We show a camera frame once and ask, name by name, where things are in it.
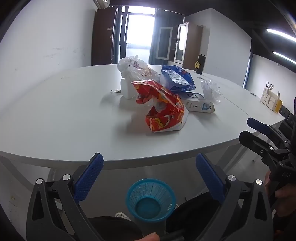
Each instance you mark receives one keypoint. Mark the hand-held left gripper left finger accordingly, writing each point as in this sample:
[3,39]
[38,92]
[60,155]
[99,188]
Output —
[89,179]

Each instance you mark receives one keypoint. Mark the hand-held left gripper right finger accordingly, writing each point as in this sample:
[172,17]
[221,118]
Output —
[210,179]

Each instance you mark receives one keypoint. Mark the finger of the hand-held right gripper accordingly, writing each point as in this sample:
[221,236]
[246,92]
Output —
[258,126]
[253,141]

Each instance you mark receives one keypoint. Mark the blue plastic mesh basket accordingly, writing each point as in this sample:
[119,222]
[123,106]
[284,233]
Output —
[150,201]

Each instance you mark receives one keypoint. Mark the white and blue cardboard box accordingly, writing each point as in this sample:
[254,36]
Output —
[196,103]

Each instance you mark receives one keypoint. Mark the white plastic cup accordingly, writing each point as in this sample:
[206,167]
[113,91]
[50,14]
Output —
[127,89]

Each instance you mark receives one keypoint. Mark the person's right hand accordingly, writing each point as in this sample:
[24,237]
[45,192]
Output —
[285,199]

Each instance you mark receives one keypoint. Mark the person's left hand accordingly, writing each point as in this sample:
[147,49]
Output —
[150,236]

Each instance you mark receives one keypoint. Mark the yellow folder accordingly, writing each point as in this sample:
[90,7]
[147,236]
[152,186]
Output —
[278,106]

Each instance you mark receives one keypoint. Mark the white desk organizer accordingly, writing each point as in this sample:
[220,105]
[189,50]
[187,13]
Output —
[269,98]

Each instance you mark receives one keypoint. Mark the person's black pants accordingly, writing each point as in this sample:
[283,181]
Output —
[192,217]

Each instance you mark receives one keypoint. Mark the person's white shoe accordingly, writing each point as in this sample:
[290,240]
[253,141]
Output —
[122,216]

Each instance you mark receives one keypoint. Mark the blue vertical pole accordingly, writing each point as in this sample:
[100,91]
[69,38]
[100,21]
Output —
[248,69]

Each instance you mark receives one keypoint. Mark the crumpled clear plastic wrap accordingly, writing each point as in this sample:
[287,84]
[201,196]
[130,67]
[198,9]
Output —
[210,90]

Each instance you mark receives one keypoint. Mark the ceiling tube light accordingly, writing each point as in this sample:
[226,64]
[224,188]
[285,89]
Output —
[284,58]
[281,33]

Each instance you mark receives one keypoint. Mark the red patterned snack bag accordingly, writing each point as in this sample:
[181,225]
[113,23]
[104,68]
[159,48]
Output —
[165,109]

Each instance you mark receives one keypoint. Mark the black bottle with yellow star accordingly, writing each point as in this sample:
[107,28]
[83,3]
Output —
[200,66]

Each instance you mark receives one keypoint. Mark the blue snack bag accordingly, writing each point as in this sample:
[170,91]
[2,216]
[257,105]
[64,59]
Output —
[177,78]

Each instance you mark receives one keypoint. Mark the brown cabinet with glass doors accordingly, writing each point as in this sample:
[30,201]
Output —
[192,44]

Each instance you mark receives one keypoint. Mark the white plastic bag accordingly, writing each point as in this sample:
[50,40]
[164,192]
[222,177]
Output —
[136,68]

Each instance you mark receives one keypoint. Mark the dark cabinet with glass door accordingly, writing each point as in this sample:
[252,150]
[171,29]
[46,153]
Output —
[164,42]

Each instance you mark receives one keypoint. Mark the dark brown wooden cabinet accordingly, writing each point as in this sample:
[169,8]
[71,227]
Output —
[104,37]

